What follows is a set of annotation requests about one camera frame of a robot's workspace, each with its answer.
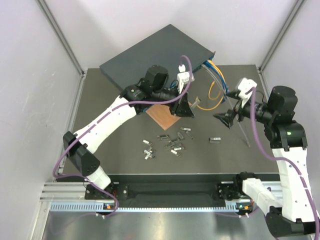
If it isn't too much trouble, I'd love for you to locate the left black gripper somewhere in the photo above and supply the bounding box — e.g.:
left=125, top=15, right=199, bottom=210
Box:
left=152, top=85, right=195, bottom=119

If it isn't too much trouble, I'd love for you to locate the SFP module pile centre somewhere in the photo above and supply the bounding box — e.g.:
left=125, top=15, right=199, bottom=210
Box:
left=157, top=130, right=194, bottom=157

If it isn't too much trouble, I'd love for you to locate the SFP module cluster left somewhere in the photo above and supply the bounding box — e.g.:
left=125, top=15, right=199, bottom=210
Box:
left=143, top=147, right=156, bottom=160

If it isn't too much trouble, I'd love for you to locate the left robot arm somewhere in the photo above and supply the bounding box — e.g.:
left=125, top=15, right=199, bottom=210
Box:
left=62, top=64, right=194, bottom=199

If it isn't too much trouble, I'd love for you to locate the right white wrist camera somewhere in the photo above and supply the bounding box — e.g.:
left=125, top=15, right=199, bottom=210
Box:
left=236, top=77, right=258, bottom=108

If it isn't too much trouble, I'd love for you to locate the grey ethernet cable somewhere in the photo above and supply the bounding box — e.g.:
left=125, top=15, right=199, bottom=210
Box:
left=202, top=67, right=252, bottom=147

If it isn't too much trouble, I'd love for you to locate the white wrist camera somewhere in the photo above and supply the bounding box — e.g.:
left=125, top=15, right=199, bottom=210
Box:
left=177, top=64, right=195, bottom=94
left=236, top=77, right=258, bottom=108

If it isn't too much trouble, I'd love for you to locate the dark blue network switch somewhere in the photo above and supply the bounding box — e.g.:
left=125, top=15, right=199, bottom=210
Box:
left=99, top=24, right=215, bottom=91

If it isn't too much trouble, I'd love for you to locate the silver SFP module top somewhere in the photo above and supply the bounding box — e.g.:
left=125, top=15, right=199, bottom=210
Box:
left=180, top=127, right=191, bottom=132

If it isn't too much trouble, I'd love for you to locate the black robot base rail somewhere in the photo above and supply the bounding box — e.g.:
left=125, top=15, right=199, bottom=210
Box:
left=84, top=173, right=276, bottom=208

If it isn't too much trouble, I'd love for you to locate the wooden board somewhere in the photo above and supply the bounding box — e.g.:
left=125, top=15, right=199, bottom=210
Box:
left=146, top=104, right=181, bottom=130

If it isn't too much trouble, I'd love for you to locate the perforated cable duct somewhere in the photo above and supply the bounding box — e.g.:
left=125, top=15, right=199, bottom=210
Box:
left=49, top=199, right=253, bottom=213

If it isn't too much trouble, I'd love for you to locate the yellow ethernet cable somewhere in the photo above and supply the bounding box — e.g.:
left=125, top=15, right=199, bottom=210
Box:
left=194, top=59, right=227, bottom=111

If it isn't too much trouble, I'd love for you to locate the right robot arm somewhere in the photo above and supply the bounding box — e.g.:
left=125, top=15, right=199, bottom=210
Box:
left=215, top=78, right=320, bottom=239

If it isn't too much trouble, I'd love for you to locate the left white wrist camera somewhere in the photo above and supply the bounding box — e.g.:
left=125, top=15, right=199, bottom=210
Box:
left=177, top=64, right=195, bottom=94

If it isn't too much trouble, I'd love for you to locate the black table mat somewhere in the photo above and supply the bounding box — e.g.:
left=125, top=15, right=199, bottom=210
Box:
left=57, top=64, right=281, bottom=176

